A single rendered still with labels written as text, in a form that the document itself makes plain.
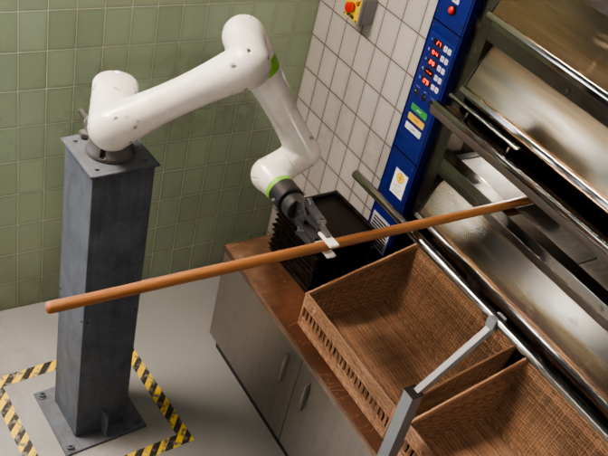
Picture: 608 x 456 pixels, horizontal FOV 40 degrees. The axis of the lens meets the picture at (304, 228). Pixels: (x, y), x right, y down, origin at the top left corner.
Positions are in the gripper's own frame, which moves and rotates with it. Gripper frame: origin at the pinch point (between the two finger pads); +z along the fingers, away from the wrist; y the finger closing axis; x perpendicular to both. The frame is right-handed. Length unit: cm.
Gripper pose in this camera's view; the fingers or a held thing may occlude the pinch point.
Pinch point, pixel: (327, 244)
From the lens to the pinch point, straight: 236.7
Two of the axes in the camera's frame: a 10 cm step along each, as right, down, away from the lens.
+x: -8.4, 1.7, -5.2
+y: -2.1, 7.8, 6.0
